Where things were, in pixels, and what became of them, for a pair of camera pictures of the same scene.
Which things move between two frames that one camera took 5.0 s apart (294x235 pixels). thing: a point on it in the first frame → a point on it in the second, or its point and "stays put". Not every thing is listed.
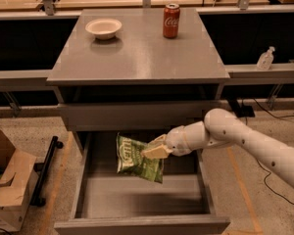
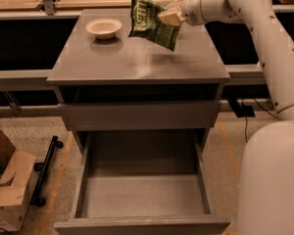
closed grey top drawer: [132, 117] stays put
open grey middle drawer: [107, 202] stays put
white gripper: [176, 141] → [191, 10]
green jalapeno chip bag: [129, 160] → [146, 23]
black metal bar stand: [37, 201] stays put
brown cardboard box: [14, 177] stays put
